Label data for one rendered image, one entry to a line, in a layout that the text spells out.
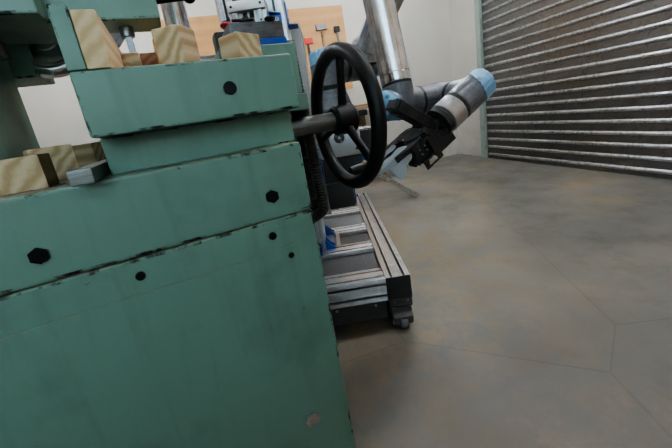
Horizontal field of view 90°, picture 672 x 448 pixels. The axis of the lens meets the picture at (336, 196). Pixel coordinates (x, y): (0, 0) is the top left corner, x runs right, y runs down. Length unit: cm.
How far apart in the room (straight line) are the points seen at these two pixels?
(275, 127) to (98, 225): 22
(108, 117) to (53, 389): 29
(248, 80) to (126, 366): 34
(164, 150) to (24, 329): 22
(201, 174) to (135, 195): 7
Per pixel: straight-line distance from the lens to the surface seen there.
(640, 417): 122
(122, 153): 43
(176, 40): 42
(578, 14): 362
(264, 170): 42
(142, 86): 39
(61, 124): 421
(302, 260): 46
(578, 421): 116
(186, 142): 42
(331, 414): 61
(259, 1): 138
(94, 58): 39
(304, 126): 65
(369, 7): 92
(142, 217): 41
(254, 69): 40
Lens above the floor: 83
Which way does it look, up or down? 14 degrees down
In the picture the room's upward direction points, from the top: 9 degrees counter-clockwise
